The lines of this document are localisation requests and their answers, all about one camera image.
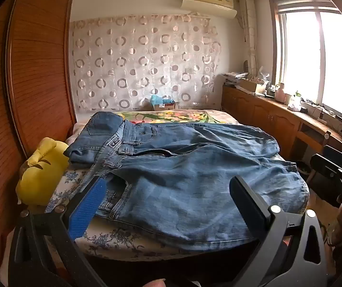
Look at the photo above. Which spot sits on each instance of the wooden cabinet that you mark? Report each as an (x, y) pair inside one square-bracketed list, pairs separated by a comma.
[(263, 110)]

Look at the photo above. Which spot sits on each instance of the cream air conditioner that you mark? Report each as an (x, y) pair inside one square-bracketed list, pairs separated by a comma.
[(206, 4)]

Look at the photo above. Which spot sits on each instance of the blue plastic bag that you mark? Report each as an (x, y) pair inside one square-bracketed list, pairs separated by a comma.
[(160, 99)]

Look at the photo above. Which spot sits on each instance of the white wrapped pipe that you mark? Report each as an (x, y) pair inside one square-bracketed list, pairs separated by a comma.
[(250, 36)]

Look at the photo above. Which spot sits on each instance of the circle patterned curtain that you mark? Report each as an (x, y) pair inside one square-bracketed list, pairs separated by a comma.
[(144, 65)]

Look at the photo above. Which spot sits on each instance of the window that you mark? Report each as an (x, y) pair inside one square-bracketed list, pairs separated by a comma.
[(302, 50)]

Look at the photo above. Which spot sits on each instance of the blue denim pants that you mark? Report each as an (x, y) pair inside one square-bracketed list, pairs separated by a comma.
[(174, 170)]

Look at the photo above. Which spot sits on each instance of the stack of papers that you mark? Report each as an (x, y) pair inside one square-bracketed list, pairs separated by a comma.
[(235, 79)]

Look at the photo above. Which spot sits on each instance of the person's left hand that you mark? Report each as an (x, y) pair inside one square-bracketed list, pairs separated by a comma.
[(156, 283)]

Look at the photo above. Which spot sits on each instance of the open cardboard box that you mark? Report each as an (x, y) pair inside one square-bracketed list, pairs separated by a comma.
[(253, 86)]

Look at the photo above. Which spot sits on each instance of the small cardboard box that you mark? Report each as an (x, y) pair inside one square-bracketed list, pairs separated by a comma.
[(166, 106)]

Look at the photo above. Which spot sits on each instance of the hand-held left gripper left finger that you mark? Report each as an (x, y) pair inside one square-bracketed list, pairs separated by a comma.
[(84, 212)]

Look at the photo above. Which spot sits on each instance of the yellow plush toy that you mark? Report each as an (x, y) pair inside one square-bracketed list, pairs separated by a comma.
[(39, 179)]

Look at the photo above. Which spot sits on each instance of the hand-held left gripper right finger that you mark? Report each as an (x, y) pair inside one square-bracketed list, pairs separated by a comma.
[(250, 206)]

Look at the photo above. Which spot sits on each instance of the white jug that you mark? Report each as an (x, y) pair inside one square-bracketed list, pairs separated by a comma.
[(280, 94)]

